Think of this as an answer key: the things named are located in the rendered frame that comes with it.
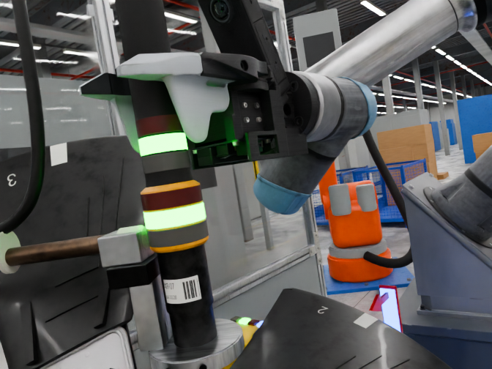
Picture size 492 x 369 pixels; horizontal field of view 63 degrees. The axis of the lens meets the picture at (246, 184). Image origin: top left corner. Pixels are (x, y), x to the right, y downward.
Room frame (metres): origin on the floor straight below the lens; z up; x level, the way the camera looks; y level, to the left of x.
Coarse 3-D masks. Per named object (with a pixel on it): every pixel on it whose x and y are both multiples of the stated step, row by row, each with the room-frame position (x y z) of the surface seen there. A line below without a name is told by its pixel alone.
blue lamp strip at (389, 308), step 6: (384, 288) 0.55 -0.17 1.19; (390, 294) 0.55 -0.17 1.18; (390, 300) 0.55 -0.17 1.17; (384, 306) 0.55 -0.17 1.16; (390, 306) 0.55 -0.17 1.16; (396, 306) 0.54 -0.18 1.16; (384, 312) 0.55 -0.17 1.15; (390, 312) 0.55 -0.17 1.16; (396, 312) 0.54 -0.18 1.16; (384, 318) 0.55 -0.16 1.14; (390, 318) 0.55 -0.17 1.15; (396, 318) 0.54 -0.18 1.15; (390, 324) 0.55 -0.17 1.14; (396, 324) 0.54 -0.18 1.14
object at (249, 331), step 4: (240, 324) 0.79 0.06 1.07; (244, 324) 0.79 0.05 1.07; (244, 328) 0.77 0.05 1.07; (248, 328) 0.77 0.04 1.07; (252, 328) 0.77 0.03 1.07; (256, 328) 0.76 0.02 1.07; (244, 332) 0.75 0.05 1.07; (248, 332) 0.75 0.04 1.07; (252, 332) 0.75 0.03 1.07; (244, 336) 0.74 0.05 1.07; (248, 336) 0.73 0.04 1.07; (252, 336) 0.73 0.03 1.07; (248, 340) 0.71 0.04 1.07; (232, 364) 0.72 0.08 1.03; (224, 368) 0.74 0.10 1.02; (228, 368) 0.73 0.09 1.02
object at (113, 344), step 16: (112, 336) 0.29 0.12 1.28; (80, 352) 0.29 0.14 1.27; (96, 352) 0.29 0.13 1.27; (112, 352) 0.29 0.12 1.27; (128, 352) 0.28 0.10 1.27; (48, 368) 0.29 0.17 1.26; (64, 368) 0.29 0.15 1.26; (80, 368) 0.29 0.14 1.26; (96, 368) 0.28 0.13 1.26; (128, 368) 0.27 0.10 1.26
